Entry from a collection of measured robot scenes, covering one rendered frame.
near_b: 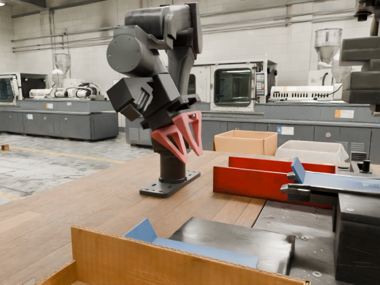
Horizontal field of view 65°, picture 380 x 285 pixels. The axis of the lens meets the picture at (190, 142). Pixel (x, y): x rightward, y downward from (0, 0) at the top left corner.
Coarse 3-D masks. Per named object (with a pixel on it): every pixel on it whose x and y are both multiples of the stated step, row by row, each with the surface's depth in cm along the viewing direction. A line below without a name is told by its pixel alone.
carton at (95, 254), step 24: (72, 240) 33; (96, 240) 32; (120, 240) 30; (72, 264) 33; (96, 264) 32; (120, 264) 31; (144, 264) 30; (168, 264) 28; (192, 264) 27; (216, 264) 26
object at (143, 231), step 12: (132, 228) 37; (144, 228) 39; (144, 240) 38; (156, 240) 39; (168, 240) 39; (192, 252) 36; (204, 252) 36; (216, 252) 36; (228, 252) 36; (240, 264) 34; (252, 264) 34
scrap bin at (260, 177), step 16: (240, 160) 74; (256, 160) 73; (272, 160) 71; (224, 176) 64; (240, 176) 63; (256, 176) 61; (272, 176) 60; (224, 192) 65; (240, 192) 63; (256, 192) 62; (272, 192) 61
